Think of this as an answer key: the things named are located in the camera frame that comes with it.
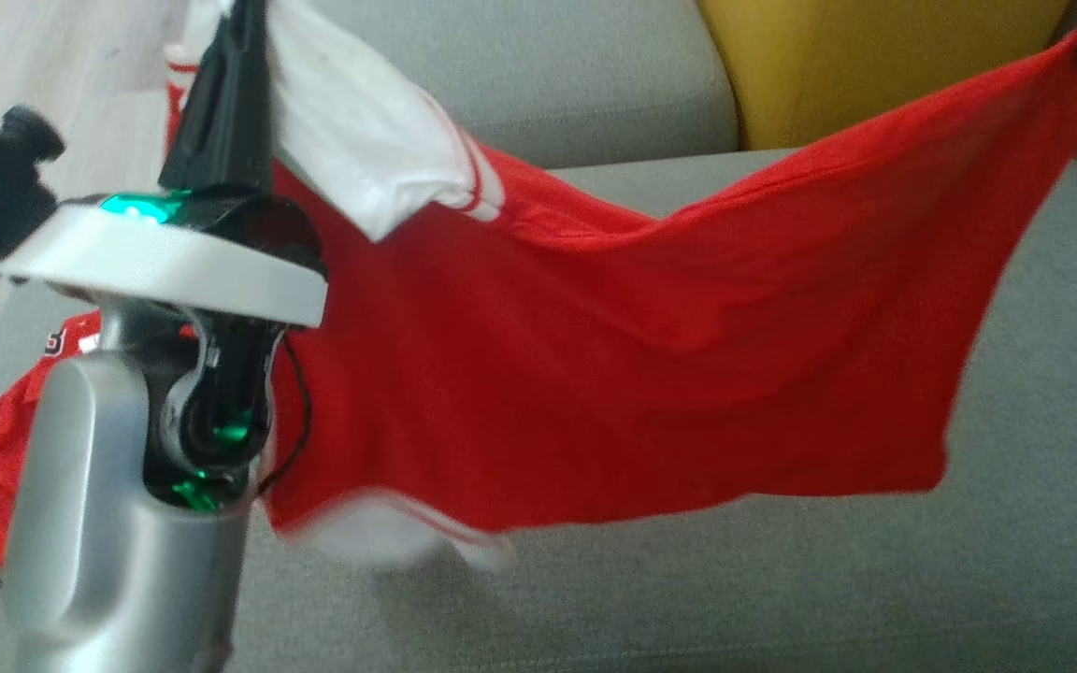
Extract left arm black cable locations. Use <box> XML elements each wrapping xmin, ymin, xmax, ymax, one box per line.
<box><xmin>256</xmin><ymin>329</ymin><xmax>315</xmax><ymax>498</ymax></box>

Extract red and white shorts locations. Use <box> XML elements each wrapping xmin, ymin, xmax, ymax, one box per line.
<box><xmin>165</xmin><ymin>0</ymin><xmax>1077</xmax><ymax>573</ymax></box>

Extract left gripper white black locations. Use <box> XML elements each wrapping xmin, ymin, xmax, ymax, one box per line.
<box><xmin>0</xmin><ymin>0</ymin><xmax>329</xmax><ymax>328</ymax></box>

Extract yellow sofa backrest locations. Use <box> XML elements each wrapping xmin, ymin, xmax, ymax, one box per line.
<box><xmin>696</xmin><ymin>0</ymin><xmax>1077</xmax><ymax>152</ymax></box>

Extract grey sofa seat cushion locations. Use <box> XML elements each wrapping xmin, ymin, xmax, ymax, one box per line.
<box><xmin>309</xmin><ymin>0</ymin><xmax>740</xmax><ymax>171</ymax></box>

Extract large grey sofa seat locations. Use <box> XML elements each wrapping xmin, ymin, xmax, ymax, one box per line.
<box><xmin>0</xmin><ymin>150</ymin><xmax>1077</xmax><ymax>673</ymax></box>

